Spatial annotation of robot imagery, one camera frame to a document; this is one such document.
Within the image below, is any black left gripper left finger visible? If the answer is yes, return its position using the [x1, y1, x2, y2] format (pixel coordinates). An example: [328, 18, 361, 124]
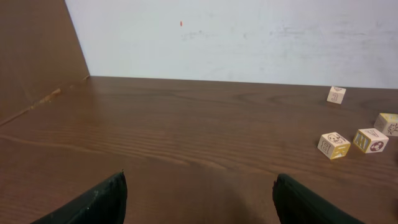
[32, 172, 127, 224]

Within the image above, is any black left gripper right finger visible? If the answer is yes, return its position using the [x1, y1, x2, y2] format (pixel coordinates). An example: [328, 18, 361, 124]
[272, 174, 362, 224]

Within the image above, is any wooden block letter B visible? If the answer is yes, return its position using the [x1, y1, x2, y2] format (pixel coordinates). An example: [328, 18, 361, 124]
[317, 132, 351, 160]

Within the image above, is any wooden block letter W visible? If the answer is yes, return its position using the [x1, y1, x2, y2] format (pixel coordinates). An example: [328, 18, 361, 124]
[353, 128, 389, 154]

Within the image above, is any wooden block number 3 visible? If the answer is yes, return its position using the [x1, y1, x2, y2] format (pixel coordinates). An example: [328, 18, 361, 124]
[326, 86, 346, 105]

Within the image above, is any yellow top wooden block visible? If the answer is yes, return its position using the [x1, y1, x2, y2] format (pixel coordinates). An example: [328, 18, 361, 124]
[374, 113, 398, 136]

